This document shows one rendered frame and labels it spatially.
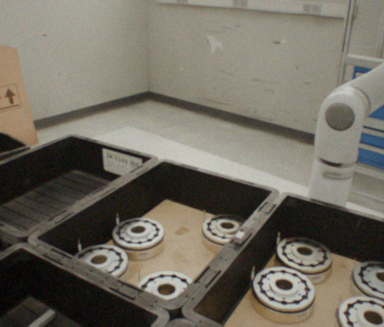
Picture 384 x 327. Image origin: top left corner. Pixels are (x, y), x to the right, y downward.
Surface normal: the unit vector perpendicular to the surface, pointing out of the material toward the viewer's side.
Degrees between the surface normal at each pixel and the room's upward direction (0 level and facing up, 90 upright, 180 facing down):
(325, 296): 0
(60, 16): 90
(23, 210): 0
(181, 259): 0
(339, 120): 96
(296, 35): 90
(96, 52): 90
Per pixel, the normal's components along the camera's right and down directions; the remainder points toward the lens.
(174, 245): 0.02, -0.91
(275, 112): -0.65, 0.30
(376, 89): -0.68, 0.55
